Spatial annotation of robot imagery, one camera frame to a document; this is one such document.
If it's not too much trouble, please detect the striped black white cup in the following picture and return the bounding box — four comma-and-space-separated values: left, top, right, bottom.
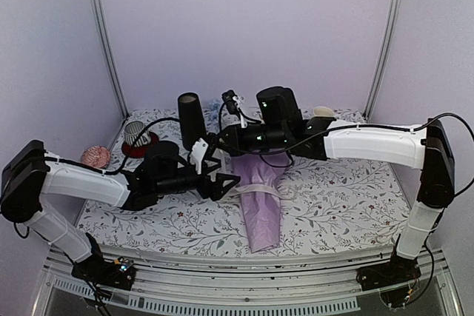
124, 121, 151, 147

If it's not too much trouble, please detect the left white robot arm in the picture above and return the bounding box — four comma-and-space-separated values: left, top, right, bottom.
1, 140, 240, 282

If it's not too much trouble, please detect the tall black vase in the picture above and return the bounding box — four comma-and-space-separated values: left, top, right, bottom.
178, 93, 207, 151

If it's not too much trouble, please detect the left aluminium frame post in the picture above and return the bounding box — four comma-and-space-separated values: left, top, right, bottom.
90, 0, 129, 120

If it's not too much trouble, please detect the cream ribbon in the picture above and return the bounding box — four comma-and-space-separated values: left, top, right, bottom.
224, 184, 293, 201

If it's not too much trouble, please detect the right aluminium frame post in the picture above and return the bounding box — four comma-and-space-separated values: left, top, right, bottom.
364, 0, 401, 121

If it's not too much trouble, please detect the floral patterned table mat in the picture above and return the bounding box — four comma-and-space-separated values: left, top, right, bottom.
76, 107, 415, 260

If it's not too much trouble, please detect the aluminium front rail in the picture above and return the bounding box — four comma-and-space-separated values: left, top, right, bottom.
35, 245, 460, 316

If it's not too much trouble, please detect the cream ceramic mug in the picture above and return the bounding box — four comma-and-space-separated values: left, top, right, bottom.
313, 107, 336, 118

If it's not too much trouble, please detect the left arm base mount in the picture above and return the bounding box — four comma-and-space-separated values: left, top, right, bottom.
71, 255, 136, 291

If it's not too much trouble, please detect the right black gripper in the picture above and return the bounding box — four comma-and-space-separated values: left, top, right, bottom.
210, 123, 289, 157

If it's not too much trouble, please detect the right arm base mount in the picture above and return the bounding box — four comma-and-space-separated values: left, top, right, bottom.
356, 262, 421, 309

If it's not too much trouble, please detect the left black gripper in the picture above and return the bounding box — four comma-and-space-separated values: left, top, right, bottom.
155, 158, 241, 201

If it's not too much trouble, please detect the aluminium frame post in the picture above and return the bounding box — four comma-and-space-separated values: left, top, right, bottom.
90, 0, 129, 120
364, 0, 401, 121

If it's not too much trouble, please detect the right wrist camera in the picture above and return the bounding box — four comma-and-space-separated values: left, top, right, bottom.
221, 90, 247, 128

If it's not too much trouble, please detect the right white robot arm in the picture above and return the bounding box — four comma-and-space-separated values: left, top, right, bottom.
219, 87, 459, 283

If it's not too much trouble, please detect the purple flower bouquet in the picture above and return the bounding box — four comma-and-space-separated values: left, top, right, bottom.
221, 152, 294, 253

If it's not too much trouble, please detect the red round saucer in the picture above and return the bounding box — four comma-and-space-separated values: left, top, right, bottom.
121, 132, 159, 158

